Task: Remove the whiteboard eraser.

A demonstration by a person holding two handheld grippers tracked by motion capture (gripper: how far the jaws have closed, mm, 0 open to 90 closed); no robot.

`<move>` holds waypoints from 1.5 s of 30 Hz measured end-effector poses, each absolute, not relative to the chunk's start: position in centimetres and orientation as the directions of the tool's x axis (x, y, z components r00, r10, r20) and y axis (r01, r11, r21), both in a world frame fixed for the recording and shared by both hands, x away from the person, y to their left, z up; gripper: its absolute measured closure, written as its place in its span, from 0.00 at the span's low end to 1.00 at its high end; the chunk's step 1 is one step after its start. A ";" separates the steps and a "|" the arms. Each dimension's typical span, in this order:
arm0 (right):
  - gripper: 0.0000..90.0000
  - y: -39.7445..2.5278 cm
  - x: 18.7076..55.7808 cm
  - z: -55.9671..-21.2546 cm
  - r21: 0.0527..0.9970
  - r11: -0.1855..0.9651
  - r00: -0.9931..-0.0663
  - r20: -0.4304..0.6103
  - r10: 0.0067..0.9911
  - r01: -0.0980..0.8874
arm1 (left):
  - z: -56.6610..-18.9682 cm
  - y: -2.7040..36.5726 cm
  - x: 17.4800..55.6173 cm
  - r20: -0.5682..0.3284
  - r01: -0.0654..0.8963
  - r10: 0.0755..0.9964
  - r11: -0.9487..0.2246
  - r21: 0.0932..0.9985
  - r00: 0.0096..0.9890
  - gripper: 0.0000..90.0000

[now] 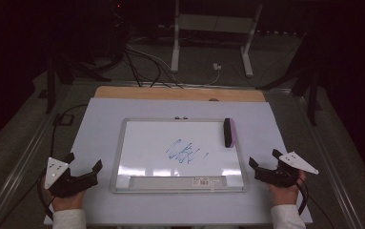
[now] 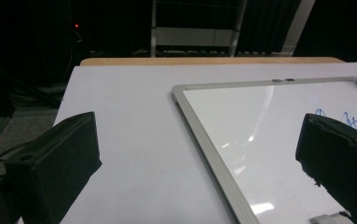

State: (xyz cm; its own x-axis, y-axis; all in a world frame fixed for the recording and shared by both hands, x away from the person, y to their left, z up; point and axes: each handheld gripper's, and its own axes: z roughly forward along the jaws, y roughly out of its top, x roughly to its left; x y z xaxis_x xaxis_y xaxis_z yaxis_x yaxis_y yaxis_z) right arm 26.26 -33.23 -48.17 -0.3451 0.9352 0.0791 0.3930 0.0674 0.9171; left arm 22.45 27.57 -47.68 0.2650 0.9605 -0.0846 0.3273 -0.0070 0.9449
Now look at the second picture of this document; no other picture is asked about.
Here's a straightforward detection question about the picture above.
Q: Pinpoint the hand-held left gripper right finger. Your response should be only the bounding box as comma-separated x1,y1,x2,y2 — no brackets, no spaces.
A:
295,112,357,224

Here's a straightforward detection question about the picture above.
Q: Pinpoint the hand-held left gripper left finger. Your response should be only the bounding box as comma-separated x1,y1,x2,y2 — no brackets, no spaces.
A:
3,111,103,224

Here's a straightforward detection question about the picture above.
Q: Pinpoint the silver framed whiteboard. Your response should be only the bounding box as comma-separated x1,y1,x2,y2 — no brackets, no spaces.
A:
171,76,357,224

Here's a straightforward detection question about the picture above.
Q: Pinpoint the white table cover sheet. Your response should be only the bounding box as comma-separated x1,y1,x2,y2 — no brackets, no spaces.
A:
17,61,357,224

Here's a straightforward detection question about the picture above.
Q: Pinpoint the white slanted post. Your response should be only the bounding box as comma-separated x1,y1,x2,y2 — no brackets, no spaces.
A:
280,0,317,57

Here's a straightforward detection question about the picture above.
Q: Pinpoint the metal stand frame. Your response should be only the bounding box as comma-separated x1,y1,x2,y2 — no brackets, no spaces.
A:
149,0,249,59

